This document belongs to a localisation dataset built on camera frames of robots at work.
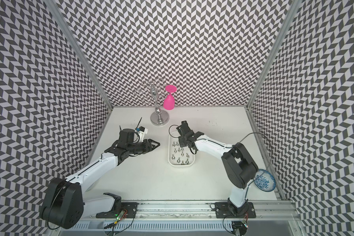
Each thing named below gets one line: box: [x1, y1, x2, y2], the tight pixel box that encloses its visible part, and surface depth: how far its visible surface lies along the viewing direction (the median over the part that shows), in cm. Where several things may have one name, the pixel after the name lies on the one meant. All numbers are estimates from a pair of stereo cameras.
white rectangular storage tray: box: [167, 130, 196, 167], surface depth 93 cm
